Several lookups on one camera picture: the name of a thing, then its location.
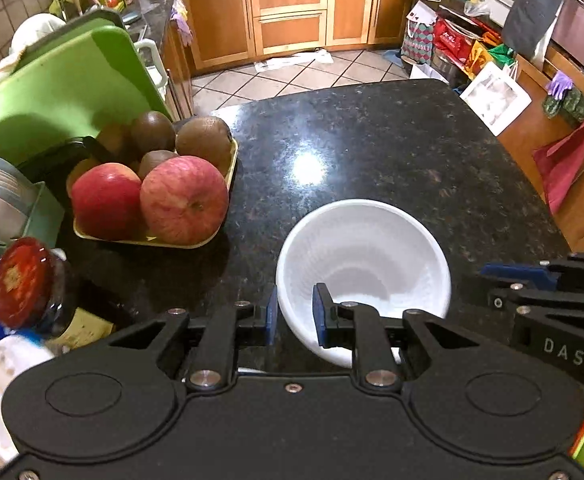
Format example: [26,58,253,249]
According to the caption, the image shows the red lid glass jar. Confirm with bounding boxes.
[0,237,118,357]

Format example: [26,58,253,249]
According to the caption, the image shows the red shopping bag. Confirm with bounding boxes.
[432,17,474,67]

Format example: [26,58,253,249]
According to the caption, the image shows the paper on floor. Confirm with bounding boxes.
[254,49,334,74]

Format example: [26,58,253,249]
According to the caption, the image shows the green cutting board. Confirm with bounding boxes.
[0,24,173,167]

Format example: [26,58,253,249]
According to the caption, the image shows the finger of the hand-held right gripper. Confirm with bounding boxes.
[488,282,584,312]
[479,251,584,292]

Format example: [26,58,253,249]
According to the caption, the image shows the dark red apple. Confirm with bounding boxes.
[70,162,143,242]

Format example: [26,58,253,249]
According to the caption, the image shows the wooden base cabinets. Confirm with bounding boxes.
[179,0,423,72]

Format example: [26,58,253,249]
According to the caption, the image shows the teal patterned bag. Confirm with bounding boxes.
[400,2,438,66]

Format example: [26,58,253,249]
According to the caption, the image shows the dark apron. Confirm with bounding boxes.
[502,0,581,62]

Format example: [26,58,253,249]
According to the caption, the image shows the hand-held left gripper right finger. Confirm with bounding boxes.
[312,283,479,394]

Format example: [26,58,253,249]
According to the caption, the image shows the red cloth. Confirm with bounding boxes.
[532,115,584,216]

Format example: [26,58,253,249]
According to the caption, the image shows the large red apple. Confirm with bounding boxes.
[140,156,231,246]

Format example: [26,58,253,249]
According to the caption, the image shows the purple hanging gloves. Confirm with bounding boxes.
[171,0,193,47]

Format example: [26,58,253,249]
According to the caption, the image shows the white plastic bowl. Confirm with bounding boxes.
[276,199,452,369]

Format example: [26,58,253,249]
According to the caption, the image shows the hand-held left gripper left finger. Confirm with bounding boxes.
[106,284,279,392]

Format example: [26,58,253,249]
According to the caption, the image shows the white window box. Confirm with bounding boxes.
[459,61,532,136]

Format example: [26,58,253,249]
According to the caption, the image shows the purple rubber gloves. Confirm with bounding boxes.
[546,71,574,101]

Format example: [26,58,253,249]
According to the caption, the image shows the brown kiwi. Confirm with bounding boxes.
[138,150,179,181]
[130,111,177,156]
[96,124,138,162]
[176,116,234,174]

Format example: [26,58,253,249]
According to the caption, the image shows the stack of grey bowls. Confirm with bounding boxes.
[0,154,66,247]

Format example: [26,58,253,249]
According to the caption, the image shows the yellow foam tray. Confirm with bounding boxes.
[66,137,239,250]

